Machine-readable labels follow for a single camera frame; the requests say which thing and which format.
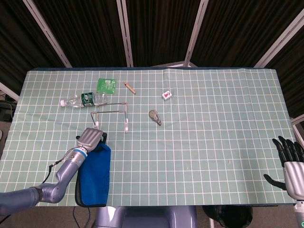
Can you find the blue-grey robot torso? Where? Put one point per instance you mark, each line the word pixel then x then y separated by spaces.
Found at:
pixel 147 218

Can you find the black equipment box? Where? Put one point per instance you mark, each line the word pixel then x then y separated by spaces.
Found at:
pixel 6 111

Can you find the grey correction tape dispenser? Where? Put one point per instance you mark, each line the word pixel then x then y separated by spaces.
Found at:
pixel 154 115

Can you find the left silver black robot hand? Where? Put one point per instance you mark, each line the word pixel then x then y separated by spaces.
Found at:
pixel 91 137

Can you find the green checked tablecloth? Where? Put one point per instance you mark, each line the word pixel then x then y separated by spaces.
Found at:
pixel 213 142

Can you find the dark brown curtain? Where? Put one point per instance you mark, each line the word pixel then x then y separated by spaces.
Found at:
pixel 161 28

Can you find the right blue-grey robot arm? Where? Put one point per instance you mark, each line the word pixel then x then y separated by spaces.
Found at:
pixel 299 213

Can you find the clear plastic water bottle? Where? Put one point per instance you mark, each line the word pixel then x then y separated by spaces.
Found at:
pixel 88 99

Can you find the white partition post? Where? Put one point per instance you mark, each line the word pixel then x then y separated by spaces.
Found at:
pixel 280 41
pixel 125 33
pixel 47 34
pixel 9 92
pixel 196 33
pixel 297 130

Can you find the green plastic packet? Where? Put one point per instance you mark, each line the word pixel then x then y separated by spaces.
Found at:
pixel 107 85

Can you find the dark blue cloth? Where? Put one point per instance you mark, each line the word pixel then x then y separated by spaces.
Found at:
pixel 97 175

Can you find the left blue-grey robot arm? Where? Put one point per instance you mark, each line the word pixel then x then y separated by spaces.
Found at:
pixel 66 171

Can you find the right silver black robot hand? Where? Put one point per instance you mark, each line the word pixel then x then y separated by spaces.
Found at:
pixel 295 180

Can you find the white mahjong tile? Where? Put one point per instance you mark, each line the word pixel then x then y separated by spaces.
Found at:
pixel 167 95

